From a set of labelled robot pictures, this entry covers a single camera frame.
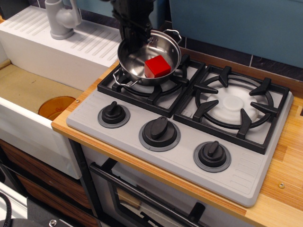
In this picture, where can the black oven door handle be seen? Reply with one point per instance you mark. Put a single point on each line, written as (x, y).
(105, 171)

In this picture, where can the black right burner grate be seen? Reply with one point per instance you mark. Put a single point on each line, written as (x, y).
(242, 110)

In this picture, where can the wooden drawer front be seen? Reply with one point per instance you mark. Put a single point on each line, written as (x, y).
(47, 186)

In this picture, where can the black burner grate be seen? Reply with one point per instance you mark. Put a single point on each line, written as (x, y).
(242, 110)
(161, 99)

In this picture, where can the orange plastic plate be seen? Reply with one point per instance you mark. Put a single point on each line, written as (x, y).
(52, 108)

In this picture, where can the black left stove knob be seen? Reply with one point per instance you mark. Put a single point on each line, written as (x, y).
(113, 116)

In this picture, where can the grey toy faucet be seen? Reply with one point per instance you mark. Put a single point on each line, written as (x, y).
(62, 21)

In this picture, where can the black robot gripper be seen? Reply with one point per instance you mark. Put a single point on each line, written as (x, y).
(135, 25)

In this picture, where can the black left burner grate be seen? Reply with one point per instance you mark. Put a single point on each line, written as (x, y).
(161, 99)

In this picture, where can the grey toy stove top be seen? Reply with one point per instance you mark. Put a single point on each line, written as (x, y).
(240, 182)

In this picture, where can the black right stove knob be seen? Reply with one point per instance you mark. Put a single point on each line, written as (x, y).
(212, 157)

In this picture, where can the toy oven door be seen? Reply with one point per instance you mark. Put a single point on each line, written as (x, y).
(135, 213)

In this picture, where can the stainless steel pan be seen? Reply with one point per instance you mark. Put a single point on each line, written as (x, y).
(165, 47)

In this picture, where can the white toy sink unit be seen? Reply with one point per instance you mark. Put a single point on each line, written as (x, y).
(36, 68)

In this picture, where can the black stove knob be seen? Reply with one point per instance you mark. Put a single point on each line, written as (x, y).
(113, 116)
(212, 157)
(160, 135)

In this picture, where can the black middle stove knob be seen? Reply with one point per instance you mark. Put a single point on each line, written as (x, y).
(160, 135)

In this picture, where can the red wooden cube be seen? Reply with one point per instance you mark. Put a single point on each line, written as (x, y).
(156, 67)

